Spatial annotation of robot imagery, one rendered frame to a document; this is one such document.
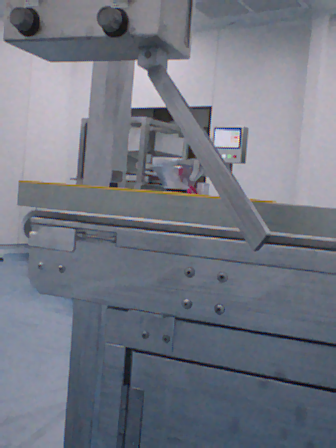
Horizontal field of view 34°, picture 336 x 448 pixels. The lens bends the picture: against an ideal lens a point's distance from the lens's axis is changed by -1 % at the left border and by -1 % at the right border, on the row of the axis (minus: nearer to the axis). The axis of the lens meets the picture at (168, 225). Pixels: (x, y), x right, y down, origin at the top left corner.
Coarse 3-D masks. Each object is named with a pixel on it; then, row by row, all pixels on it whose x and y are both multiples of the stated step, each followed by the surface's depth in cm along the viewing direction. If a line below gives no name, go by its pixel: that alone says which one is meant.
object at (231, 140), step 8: (216, 128) 367; (224, 128) 364; (232, 128) 361; (240, 128) 357; (248, 128) 363; (216, 136) 367; (224, 136) 364; (232, 136) 361; (240, 136) 358; (216, 144) 367; (224, 144) 364; (232, 144) 360; (240, 144) 358; (224, 152) 364; (232, 152) 361; (240, 152) 358; (232, 160) 361; (240, 160) 358; (232, 168) 369
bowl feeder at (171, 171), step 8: (152, 160) 374; (160, 160) 363; (168, 160) 360; (176, 160) 359; (184, 160) 359; (192, 160) 361; (160, 168) 365; (168, 168) 361; (176, 168) 359; (184, 168) 359; (200, 168) 366; (160, 176) 370; (168, 176) 365; (176, 176) 363; (184, 176) 363; (168, 184) 369; (176, 184) 367; (184, 184) 368; (200, 184) 358; (208, 184) 357; (176, 192) 368; (184, 192) 373; (200, 192) 357; (208, 192) 358
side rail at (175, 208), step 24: (24, 192) 72; (48, 192) 71; (72, 192) 69; (96, 192) 68; (120, 192) 67; (144, 192) 66; (144, 216) 66; (168, 216) 64; (192, 216) 63; (216, 216) 62; (264, 216) 60; (288, 216) 59; (312, 216) 58
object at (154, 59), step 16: (144, 48) 66; (160, 48) 65; (144, 64) 66; (160, 64) 66; (160, 80) 65; (160, 96) 64; (176, 96) 62; (176, 112) 61; (192, 112) 59; (192, 128) 59; (192, 144) 58; (208, 144) 56; (208, 160) 56; (224, 160) 54; (208, 176) 56; (224, 176) 53; (224, 192) 53; (240, 192) 51; (240, 208) 51; (240, 224) 51; (256, 224) 49; (256, 240) 49
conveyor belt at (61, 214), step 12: (48, 216) 73; (60, 216) 72; (72, 216) 71; (84, 216) 71; (96, 216) 70; (108, 216) 72; (120, 216) 76; (156, 228) 67; (168, 228) 66; (180, 228) 66; (192, 228) 65; (204, 228) 65; (216, 228) 65; (228, 228) 68; (24, 240) 74; (276, 240) 61; (288, 240) 61; (300, 240) 60; (312, 240) 60; (324, 240) 60
